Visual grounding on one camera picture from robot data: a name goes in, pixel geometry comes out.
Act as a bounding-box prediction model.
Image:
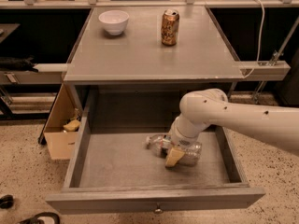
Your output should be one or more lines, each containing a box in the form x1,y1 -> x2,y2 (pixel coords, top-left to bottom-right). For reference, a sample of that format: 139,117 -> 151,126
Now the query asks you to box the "white cable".
242,0 -> 266,79

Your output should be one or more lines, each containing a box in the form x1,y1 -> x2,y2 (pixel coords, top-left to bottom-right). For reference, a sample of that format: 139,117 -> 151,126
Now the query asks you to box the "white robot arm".
170,89 -> 299,156

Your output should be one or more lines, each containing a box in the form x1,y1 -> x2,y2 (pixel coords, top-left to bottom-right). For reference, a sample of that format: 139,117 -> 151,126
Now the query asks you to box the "grey cabinet counter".
64,6 -> 243,89

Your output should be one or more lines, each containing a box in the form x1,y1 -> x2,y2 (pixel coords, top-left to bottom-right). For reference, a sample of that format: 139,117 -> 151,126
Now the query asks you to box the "white ceramic bowl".
98,10 -> 129,35

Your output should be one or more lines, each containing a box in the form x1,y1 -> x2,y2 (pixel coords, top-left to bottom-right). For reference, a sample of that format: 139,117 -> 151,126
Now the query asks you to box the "grey open top drawer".
46,89 -> 264,215

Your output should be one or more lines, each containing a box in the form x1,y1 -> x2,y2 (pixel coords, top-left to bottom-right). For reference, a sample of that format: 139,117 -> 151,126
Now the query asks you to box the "black and white shoe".
17,212 -> 60,224

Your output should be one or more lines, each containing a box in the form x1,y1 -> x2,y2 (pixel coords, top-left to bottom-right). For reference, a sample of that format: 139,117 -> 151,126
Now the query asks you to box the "gold soda can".
161,8 -> 179,46

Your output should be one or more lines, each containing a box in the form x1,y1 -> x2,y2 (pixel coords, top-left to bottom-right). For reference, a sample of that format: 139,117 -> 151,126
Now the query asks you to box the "yellow item in box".
64,119 -> 80,132

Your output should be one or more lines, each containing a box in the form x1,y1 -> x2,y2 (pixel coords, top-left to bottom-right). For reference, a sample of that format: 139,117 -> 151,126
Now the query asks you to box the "black object on rail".
0,57 -> 38,72

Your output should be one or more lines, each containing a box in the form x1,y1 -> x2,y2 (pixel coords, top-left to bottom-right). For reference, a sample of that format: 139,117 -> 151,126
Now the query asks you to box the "clear plastic water bottle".
146,134 -> 202,167

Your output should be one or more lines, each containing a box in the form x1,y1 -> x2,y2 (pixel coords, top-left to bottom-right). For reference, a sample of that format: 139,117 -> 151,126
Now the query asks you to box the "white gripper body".
170,116 -> 200,147

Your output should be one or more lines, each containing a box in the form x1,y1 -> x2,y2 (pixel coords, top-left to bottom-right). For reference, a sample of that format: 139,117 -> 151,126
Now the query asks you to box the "metal drawer knob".
153,205 -> 164,215

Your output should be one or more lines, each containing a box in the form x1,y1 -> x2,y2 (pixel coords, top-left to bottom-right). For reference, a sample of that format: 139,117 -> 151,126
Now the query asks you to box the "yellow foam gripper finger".
165,147 -> 185,167

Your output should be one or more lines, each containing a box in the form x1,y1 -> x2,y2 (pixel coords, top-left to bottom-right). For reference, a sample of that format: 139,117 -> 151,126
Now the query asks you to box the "cardboard box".
43,84 -> 78,160

